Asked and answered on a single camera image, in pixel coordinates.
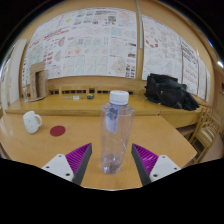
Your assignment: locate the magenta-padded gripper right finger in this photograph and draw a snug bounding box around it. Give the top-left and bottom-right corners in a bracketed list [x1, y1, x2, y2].
[131, 143, 182, 187]

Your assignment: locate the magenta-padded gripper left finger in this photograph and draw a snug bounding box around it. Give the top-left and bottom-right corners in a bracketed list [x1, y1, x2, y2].
[41, 142, 93, 186]

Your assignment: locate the clear plastic water bottle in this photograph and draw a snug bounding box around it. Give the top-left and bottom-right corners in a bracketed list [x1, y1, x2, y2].
[100, 89, 136, 175]

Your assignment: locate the flat round red coaster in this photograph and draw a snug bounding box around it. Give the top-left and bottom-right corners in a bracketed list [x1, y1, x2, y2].
[49, 125, 67, 138]

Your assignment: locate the white ceramic mug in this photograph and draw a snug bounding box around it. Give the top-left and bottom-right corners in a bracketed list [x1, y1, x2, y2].
[22, 110, 43, 135]

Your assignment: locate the wooden chair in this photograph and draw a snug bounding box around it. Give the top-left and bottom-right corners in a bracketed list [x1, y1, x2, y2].
[189, 106, 223, 164]

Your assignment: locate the black bag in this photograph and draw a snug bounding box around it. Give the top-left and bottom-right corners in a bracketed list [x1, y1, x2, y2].
[144, 73, 200, 112]

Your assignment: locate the small clear bottle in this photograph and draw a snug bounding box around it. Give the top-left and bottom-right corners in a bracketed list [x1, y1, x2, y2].
[22, 87, 30, 103]

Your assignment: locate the brown cardboard box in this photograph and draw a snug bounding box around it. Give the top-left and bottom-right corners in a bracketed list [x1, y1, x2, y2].
[29, 61, 50, 101]

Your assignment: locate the tall white cabinet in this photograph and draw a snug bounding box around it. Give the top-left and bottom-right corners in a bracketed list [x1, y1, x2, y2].
[6, 39, 28, 104]

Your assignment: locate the narrow printed wall poster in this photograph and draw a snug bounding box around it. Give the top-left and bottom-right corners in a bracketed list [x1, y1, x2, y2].
[141, 14, 212, 103]

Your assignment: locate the wide printed wall poster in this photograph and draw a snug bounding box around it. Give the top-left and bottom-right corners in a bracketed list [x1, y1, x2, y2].
[21, 7, 138, 88]

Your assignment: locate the white wall conduit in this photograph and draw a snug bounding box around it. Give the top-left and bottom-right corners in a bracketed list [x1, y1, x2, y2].
[134, 0, 145, 50]

